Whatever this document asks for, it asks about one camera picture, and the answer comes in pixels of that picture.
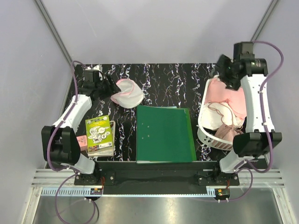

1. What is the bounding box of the black marble pattern mat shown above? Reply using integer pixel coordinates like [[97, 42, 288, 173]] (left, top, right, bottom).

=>
[[84, 63, 228, 161]]

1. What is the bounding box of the green ring binder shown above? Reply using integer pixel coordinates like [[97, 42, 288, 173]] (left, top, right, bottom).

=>
[[136, 105, 197, 164]]

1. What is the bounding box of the pink small box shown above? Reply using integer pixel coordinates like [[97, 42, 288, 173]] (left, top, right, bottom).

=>
[[77, 135, 88, 151]]

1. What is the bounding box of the white laundry basket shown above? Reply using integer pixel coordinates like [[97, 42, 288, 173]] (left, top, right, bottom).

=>
[[198, 76, 243, 151]]

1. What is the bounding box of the white bra in basket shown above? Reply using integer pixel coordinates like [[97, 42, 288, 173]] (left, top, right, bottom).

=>
[[199, 103, 244, 131]]

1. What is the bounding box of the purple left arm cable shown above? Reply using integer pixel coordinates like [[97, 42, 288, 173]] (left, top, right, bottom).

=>
[[46, 60, 100, 224]]

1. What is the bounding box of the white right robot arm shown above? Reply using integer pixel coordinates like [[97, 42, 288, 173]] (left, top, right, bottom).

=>
[[212, 41, 284, 185]]

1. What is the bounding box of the dusty pink bra in basket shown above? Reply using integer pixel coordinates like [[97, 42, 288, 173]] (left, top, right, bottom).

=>
[[214, 124, 243, 142]]

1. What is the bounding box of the lime green book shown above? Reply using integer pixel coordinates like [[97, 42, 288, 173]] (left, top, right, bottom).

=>
[[85, 115, 114, 154]]

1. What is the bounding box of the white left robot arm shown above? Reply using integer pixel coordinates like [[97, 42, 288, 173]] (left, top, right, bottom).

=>
[[41, 69, 121, 185]]

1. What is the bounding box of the white mesh laundry bag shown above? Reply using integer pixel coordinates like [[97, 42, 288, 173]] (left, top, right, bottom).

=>
[[111, 78, 144, 109]]

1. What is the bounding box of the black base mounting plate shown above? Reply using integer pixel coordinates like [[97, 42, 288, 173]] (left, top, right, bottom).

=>
[[75, 161, 240, 186]]

